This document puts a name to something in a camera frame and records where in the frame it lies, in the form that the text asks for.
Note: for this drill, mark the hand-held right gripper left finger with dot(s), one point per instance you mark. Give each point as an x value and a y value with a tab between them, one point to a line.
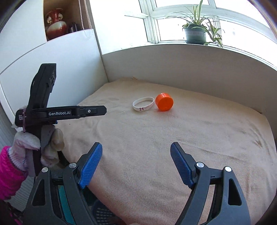
92	164

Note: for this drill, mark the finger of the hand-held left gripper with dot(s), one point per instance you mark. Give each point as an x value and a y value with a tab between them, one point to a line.
95	110

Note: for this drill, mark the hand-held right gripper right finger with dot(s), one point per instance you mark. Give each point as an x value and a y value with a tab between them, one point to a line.
180	164

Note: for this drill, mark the blue plastic basket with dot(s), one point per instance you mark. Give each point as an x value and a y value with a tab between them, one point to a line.
103	214

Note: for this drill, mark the person's left hand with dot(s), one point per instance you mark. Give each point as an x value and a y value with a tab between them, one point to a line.
54	140

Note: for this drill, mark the beige blanket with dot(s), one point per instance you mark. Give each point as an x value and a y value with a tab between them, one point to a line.
162	140

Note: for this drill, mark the white cabinet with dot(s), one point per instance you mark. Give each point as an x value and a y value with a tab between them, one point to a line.
75	65

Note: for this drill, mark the white wristband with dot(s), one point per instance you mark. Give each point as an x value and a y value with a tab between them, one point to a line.
140	109

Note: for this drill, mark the teal plastic object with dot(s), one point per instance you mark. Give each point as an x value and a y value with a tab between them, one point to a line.
66	205

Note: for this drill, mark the orange plastic cap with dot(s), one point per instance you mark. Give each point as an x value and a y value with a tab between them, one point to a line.
165	103

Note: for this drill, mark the red and white vase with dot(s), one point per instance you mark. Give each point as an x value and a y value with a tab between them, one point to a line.
55	28

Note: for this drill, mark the dark books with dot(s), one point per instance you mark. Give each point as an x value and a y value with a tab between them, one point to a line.
73	27

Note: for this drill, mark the potted spider plant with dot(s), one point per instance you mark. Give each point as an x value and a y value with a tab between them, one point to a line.
194	34

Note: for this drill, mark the white window frame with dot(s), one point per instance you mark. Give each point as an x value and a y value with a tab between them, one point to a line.
151	21

